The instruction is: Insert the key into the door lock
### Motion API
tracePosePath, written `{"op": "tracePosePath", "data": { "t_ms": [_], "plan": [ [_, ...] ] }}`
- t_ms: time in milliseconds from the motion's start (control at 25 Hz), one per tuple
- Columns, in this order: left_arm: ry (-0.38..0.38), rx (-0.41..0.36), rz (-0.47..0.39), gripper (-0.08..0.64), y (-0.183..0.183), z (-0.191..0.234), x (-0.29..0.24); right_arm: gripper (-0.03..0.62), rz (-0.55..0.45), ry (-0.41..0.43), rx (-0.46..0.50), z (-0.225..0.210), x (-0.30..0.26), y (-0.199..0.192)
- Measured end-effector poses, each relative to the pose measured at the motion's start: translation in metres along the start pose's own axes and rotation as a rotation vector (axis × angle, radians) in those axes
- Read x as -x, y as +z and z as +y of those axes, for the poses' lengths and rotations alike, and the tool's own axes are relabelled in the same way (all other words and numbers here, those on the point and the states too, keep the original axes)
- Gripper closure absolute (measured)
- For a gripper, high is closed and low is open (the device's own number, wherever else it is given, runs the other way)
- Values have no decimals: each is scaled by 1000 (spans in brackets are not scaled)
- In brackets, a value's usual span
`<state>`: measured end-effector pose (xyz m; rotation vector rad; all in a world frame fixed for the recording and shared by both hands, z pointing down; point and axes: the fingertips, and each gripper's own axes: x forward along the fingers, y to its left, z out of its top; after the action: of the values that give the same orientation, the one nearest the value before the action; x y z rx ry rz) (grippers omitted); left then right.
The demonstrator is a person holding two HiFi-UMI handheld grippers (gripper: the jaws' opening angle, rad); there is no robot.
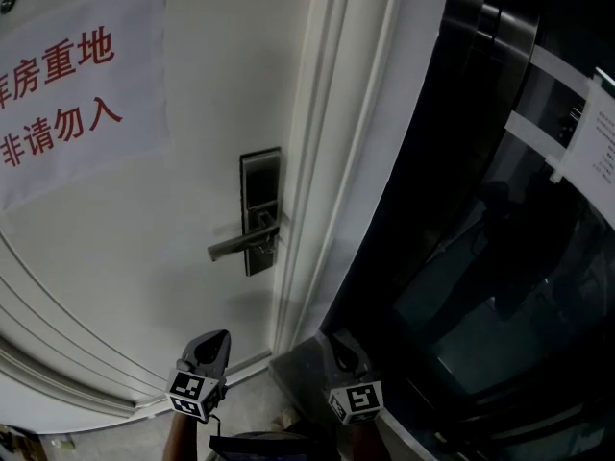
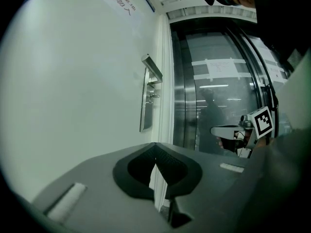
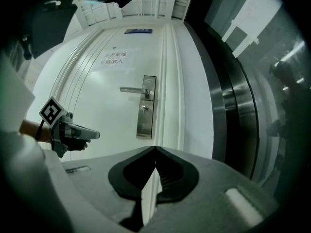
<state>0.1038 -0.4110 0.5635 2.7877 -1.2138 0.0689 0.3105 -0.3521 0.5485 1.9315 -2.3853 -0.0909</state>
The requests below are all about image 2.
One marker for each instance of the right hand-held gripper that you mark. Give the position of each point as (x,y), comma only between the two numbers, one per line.
(263,122)

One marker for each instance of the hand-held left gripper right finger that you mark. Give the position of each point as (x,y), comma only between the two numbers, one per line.
(218,178)

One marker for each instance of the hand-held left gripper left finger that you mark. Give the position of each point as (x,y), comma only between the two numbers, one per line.
(97,190)

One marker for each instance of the white door with handle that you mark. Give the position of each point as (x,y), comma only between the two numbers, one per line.
(73,81)

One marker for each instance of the person's right forearm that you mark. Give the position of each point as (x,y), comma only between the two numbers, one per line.
(263,142)

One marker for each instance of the black-framed glass double door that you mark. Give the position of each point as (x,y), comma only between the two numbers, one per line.
(189,105)

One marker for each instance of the person's right hand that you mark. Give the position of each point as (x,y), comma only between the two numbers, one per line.
(220,142)

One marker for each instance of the taped white paper notice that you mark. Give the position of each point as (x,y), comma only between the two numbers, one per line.
(219,68)

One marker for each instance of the taped paper with red print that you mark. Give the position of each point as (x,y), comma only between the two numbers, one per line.
(275,70)

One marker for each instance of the blank taped white paper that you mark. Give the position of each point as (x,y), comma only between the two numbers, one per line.
(262,50)

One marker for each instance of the person's black jacket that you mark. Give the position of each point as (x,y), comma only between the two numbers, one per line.
(286,21)

